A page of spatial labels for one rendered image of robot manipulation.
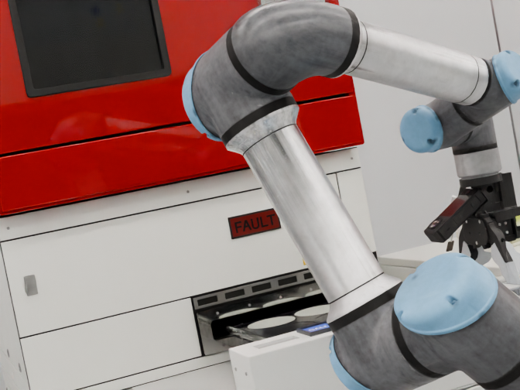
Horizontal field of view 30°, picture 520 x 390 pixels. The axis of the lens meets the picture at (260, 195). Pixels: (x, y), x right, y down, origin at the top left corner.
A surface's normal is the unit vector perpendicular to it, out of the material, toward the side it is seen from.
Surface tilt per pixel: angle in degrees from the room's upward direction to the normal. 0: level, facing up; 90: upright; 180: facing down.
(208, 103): 100
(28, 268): 90
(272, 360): 90
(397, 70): 131
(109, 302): 90
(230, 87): 110
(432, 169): 90
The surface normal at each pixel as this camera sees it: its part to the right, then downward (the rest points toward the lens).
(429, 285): -0.67, -0.66
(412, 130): -0.71, 0.17
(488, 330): 0.19, 0.15
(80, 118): 0.35, -0.02
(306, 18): 0.12, -0.38
